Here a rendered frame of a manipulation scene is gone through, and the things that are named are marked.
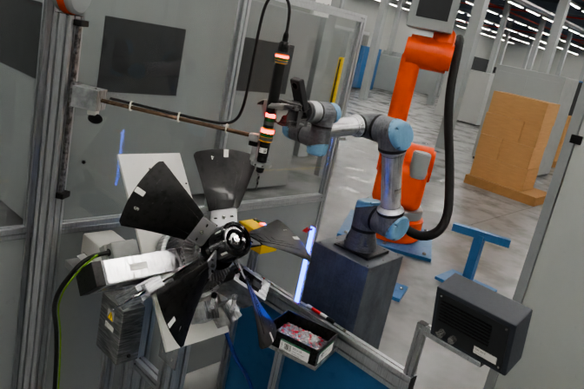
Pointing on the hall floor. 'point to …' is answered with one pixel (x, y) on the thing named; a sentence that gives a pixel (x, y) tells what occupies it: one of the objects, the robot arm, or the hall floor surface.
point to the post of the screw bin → (275, 371)
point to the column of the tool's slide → (48, 207)
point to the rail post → (226, 357)
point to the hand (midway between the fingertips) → (266, 102)
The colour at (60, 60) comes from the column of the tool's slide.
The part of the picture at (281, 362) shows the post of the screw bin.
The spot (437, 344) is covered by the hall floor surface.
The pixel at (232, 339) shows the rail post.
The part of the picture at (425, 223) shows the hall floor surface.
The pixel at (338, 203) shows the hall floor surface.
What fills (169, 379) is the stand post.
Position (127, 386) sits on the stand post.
